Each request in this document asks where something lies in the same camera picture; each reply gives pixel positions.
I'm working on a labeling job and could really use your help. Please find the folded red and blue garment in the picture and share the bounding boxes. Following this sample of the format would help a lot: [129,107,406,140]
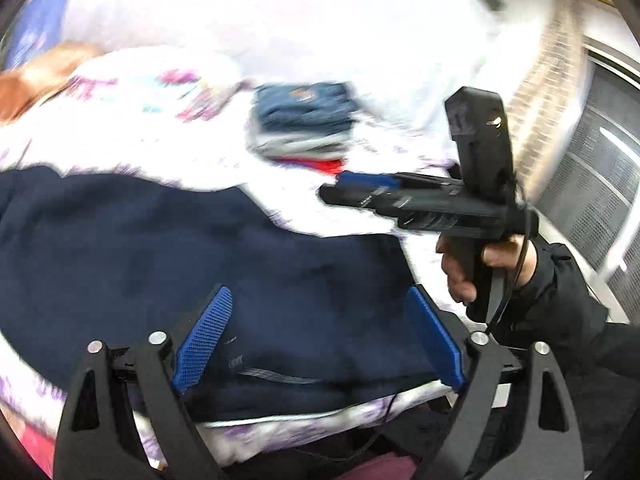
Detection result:
[272,156,351,177]

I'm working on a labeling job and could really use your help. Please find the wooden headboard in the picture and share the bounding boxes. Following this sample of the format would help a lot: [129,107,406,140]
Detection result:
[0,42,106,124]

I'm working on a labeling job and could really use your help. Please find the dark navy pants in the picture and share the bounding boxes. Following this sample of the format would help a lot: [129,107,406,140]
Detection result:
[0,166,468,423]

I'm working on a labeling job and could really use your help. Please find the purple floral bedsheet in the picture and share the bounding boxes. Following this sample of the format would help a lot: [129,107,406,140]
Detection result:
[0,50,506,466]

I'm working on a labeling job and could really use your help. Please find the teal and pink folded quilt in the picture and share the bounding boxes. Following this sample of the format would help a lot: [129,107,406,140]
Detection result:
[65,57,251,123]

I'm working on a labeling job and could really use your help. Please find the blue fabric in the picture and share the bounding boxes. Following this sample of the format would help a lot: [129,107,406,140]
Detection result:
[2,0,87,69]

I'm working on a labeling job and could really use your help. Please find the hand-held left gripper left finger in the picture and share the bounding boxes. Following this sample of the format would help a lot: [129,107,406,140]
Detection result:
[52,285,234,480]

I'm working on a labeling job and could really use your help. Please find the thin black cable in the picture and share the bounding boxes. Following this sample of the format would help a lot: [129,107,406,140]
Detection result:
[280,392,401,462]

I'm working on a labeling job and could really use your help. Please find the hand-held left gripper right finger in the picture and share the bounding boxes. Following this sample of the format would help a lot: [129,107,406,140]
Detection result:
[405,284,586,480]

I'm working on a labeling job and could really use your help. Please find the maroon cloth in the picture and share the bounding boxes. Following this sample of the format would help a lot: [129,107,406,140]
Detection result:
[334,452,422,480]

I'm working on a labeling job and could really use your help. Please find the person's right hand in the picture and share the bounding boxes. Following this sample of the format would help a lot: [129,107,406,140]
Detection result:
[435,234,538,306]

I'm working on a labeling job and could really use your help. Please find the person's right forearm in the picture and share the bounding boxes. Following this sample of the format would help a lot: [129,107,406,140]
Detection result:
[500,242,640,480]

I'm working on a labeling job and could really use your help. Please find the folded blue jeans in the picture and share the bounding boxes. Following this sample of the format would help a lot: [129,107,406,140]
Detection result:
[250,81,359,134]

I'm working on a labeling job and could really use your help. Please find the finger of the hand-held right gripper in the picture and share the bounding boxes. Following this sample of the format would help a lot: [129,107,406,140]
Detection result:
[319,185,402,217]
[336,171,451,193]

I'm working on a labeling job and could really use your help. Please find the folded white garment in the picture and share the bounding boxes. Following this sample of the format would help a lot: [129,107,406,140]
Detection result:
[247,129,352,159]

